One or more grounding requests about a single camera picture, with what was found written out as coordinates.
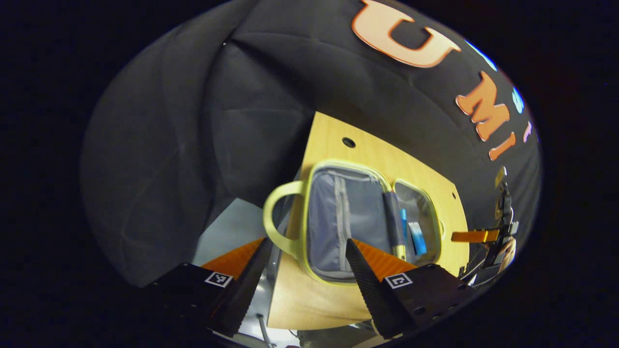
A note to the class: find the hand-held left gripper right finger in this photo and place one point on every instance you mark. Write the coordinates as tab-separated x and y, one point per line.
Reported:
367	290

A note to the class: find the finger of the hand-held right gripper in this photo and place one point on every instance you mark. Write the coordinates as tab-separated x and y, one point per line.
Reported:
474	236

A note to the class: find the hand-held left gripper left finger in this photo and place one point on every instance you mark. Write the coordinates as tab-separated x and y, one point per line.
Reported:
246	290

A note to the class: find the translucent teal tube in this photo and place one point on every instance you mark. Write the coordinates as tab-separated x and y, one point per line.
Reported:
418	239

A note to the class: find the cream yellow suitcase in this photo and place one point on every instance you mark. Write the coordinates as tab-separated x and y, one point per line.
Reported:
329	217

